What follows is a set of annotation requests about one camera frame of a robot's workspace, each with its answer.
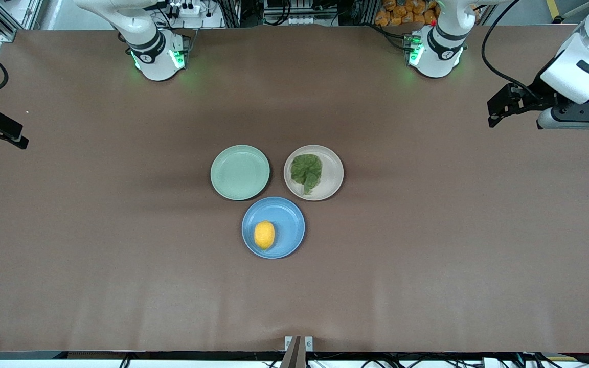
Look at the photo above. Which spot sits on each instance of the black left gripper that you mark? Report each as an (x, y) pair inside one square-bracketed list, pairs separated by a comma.
[(540, 93)]

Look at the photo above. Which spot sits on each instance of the green lettuce leaf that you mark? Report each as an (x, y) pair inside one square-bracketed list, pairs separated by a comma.
[(307, 171)]

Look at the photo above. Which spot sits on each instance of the yellow lemon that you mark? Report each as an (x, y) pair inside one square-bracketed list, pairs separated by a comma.
[(264, 235)]

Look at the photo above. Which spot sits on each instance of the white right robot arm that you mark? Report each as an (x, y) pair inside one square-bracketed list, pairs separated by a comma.
[(154, 57)]

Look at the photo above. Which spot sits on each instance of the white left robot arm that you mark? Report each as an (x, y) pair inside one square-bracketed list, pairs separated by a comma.
[(442, 53)]

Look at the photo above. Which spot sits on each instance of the bag of orange fruit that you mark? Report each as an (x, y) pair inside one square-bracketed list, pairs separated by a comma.
[(404, 13)]

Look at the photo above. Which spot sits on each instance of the beige plate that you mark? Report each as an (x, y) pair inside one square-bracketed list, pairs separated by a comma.
[(329, 174)]

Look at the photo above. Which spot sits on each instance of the black equipment rack box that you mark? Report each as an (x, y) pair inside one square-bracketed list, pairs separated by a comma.
[(299, 10)]

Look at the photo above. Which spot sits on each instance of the white power strip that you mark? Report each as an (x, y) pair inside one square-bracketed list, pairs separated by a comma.
[(192, 11)]

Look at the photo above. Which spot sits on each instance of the mint green plate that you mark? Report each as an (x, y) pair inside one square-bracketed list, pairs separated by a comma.
[(240, 172)]

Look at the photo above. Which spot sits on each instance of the blue plate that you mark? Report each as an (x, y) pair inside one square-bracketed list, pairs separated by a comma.
[(285, 222)]

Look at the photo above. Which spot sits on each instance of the grey metal table bracket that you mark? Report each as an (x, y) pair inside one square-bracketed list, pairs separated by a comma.
[(297, 351)]

